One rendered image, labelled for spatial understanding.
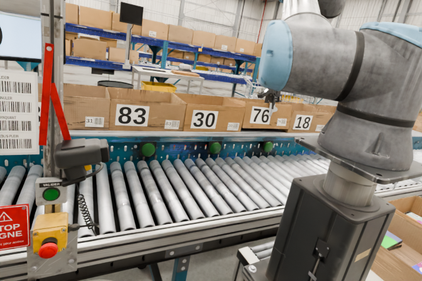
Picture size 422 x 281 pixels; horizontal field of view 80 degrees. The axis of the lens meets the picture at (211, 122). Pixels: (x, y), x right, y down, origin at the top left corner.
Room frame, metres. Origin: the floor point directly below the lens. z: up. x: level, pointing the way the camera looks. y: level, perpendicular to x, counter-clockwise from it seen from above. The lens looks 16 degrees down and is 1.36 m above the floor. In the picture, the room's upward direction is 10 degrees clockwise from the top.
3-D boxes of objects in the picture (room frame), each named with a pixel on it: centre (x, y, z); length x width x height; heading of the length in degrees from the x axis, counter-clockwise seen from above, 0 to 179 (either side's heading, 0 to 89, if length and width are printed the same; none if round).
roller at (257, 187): (1.22, -0.25, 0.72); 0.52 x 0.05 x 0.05; 28
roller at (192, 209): (1.04, 0.09, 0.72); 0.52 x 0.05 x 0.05; 28
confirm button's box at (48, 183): (0.55, 0.37, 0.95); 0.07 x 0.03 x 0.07; 118
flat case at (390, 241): (0.85, -0.69, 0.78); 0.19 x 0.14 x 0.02; 122
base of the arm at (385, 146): (0.56, -0.35, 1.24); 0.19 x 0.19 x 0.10
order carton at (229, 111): (1.58, 0.04, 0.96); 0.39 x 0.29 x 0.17; 118
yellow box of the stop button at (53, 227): (0.54, 0.32, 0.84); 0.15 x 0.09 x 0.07; 118
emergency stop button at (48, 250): (0.48, 0.33, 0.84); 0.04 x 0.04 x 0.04; 28
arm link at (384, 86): (0.57, -0.34, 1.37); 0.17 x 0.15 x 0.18; 82
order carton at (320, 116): (1.95, -0.65, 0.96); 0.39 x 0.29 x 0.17; 118
